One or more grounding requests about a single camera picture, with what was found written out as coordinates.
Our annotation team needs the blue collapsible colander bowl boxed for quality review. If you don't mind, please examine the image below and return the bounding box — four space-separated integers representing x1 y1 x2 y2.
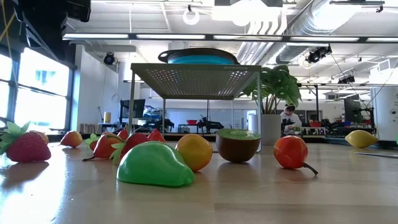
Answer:
157 47 240 65

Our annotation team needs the orange yellow toy pear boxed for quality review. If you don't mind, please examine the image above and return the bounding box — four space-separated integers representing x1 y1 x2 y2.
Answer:
175 133 214 172

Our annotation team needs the toy kiwi half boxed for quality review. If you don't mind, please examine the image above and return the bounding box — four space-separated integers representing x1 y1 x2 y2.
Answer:
215 128 262 164

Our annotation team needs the black computer monitor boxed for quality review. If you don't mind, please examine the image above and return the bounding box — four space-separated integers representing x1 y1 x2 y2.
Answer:
119 98 146 119

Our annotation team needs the green toy pear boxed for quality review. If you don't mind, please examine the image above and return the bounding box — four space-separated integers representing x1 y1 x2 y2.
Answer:
116 141 195 189

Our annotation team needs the long overhead light bar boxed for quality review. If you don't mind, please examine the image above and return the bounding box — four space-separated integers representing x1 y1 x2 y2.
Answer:
62 30 398 44

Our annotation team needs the potted green plant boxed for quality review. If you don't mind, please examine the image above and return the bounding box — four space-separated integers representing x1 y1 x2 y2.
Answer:
238 64 302 146

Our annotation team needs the person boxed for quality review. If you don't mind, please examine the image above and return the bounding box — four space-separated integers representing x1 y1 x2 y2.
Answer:
279 104 303 135

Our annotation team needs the red orange toy persimmon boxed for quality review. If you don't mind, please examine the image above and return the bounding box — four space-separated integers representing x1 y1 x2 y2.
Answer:
272 135 319 176

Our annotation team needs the orange toy peach with stem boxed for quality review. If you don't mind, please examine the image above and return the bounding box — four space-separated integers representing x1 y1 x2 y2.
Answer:
82 133 123 162

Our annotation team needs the black ceiling spotlight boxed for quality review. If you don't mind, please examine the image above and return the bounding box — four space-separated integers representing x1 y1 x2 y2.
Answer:
103 52 116 66

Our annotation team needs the dark background monitor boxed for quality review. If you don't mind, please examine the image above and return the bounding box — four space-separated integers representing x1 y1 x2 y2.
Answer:
343 98 361 124

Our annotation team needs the large bright window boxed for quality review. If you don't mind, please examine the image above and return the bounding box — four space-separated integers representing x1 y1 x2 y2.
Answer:
0 46 74 131

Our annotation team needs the pointed yellow toy lemon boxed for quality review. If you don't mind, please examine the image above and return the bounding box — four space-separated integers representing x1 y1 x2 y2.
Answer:
345 129 379 149

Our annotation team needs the black ceiling track fixture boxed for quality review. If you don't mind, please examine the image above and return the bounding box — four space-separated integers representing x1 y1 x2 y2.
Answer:
328 0 386 13

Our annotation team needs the white ring lamp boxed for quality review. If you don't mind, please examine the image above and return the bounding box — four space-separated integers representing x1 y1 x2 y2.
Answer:
182 8 200 26

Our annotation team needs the black ceiling camera rig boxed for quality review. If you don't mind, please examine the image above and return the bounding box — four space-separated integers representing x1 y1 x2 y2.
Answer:
305 45 333 64

